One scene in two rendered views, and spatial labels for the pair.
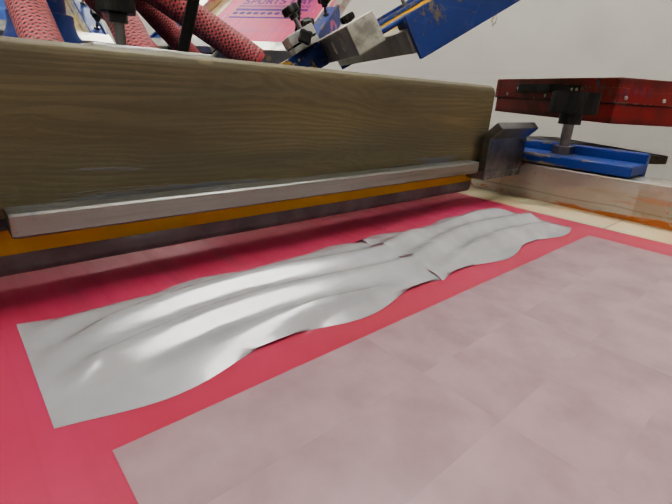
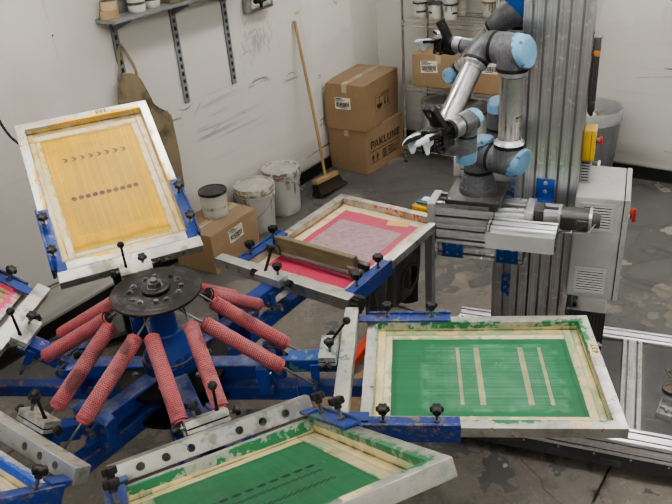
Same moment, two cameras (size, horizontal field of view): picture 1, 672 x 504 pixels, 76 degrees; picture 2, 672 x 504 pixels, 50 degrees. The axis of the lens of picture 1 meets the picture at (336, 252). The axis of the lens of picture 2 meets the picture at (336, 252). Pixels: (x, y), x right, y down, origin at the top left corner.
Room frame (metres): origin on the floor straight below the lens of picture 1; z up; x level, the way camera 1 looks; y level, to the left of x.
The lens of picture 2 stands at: (0.68, 2.69, 2.52)
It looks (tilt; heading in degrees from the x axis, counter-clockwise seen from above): 29 degrees down; 260
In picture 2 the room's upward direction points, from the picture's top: 5 degrees counter-clockwise
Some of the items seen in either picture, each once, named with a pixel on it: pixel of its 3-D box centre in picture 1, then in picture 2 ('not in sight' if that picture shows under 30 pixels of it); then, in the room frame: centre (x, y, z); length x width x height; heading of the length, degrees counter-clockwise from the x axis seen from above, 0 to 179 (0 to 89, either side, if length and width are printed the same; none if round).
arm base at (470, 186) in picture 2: not in sight; (478, 179); (-0.37, 0.15, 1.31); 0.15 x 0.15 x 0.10
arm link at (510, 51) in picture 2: not in sight; (510, 107); (-0.45, 0.26, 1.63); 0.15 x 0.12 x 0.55; 123
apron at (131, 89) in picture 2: not in sight; (139, 125); (1.07, -1.93, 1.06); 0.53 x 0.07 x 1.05; 43
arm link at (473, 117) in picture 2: not in sight; (467, 122); (-0.22, 0.40, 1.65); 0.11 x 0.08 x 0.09; 33
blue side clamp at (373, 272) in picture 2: not in sight; (368, 281); (0.13, 0.24, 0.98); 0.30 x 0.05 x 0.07; 43
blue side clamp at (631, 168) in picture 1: (485, 166); (263, 250); (0.51, -0.17, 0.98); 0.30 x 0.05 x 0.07; 43
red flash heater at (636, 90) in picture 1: (643, 104); not in sight; (1.23, -0.79, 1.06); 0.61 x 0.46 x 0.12; 103
